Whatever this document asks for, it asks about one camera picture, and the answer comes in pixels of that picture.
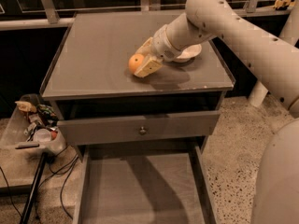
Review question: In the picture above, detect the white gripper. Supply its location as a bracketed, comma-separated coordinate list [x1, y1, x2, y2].
[134, 25, 181, 77]

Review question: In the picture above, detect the orange fruit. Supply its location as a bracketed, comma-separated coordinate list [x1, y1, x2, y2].
[128, 54, 144, 74]

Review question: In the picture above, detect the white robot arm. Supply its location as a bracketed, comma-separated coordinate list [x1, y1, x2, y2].
[129, 0, 299, 224]

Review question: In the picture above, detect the grey drawer cabinet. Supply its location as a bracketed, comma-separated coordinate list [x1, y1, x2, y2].
[39, 8, 235, 162]

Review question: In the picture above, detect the round metal drawer knob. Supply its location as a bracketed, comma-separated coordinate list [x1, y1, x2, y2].
[139, 126, 147, 135]

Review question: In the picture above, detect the grey top drawer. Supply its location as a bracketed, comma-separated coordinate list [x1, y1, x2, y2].
[58, 111, 220, 146]

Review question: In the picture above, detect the grey open middle drawer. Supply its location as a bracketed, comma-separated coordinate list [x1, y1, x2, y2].
[72, 144, 219, 224]

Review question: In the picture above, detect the white paper bowl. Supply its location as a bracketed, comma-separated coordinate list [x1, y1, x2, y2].
[175, 44, 202, 63]

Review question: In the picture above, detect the green snack bag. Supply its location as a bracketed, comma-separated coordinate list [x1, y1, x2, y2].
[36, 105, 58, 121]

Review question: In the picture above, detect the white cup in bin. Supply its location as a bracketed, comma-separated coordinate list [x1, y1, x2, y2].
[33, 129, 51, 142]

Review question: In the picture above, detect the tan crumpled item in bin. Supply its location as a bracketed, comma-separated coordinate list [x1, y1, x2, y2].
[15, 101, 37, 113]

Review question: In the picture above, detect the clear plastic bin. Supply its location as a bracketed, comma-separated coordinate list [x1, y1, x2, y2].
[0, 94, 66, 156]

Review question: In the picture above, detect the yellow object on ledge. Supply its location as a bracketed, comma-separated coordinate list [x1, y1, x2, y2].
[274, 0, 293, 10]

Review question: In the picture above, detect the metal railing ledge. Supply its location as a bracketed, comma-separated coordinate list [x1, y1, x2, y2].
[0, 6, 292, 31]

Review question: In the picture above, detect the black metal stand leg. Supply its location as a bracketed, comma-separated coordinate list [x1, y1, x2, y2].
[19, 152, 48, 224]

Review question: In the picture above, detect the black floor cable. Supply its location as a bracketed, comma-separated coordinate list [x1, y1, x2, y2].
[34, 147, 80, 221]

